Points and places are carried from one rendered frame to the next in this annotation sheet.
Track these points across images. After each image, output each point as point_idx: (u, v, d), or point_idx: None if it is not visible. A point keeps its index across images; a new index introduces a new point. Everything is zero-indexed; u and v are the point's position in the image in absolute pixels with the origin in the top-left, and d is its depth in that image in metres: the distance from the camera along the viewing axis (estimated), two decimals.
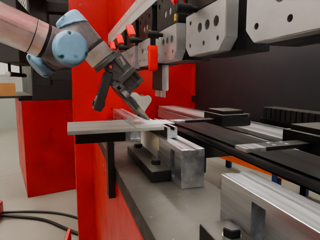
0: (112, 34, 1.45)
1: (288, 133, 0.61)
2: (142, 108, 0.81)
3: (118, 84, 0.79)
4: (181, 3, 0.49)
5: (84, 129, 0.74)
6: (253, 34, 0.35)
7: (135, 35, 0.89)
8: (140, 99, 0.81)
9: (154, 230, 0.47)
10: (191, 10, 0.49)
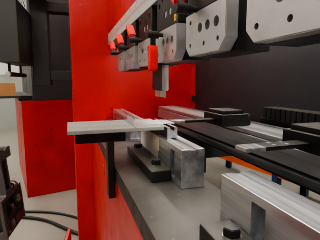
0: (112, 34, 1.45)
1: (288, 133, 0.61)
2: None
3: None
4: (181, 3, 0.49)
5: (84, 129, 0.74)
6: (253, 34, 0.35)
7: (135, 35, 0.89)
8: None
9: (154, 230, 0.47)
10: (191, 10, 0.49)
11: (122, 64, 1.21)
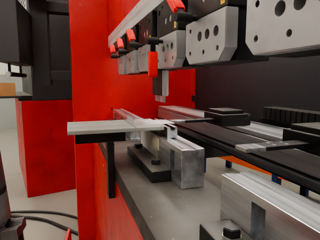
0: (112, 36, 1.45)
1: (288, 133, 0.61)
2: None
3: None
4: (181, 12, 0.49)
5: (84, 129, 0.74)
6: (253, 46, 0.36)
7: (135, 40, 0.89)
8: None
9: (154, 230, 0.47)
10: (191, 19, 0.49)
11: (122, 68, 1.21)
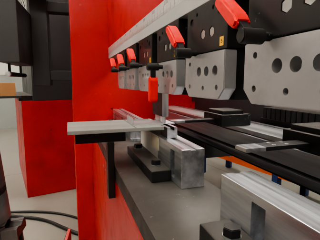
0: (113, 49, 1.46)
1: (288, 133, 0.61)
2: None
3: None
4: (180, 48, 0.50)
5: (84, 129, 0.74)
6: (251, 95, 0.36)
7: (135, 60, 0.90)
8: None
9: (154, 230, 0.47)
10: (190, 55, 0.50)
11: (122, 82, 1.22)
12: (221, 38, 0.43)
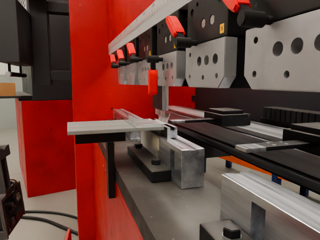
0: (113, 45, 1.46)
1: (288, 133, 0.61)
2: None
3: None
4: (180, 38, 0.49)
5: (84, 129, 0.74)
6: (251, 81, 0.36)
7: (135, 54, 0.90)
8: None
9: (154, 230, 0.47)
10: (190, 44, 0.50)
11: (122, 78, 1.21)
12: (222, 25, 0.43)
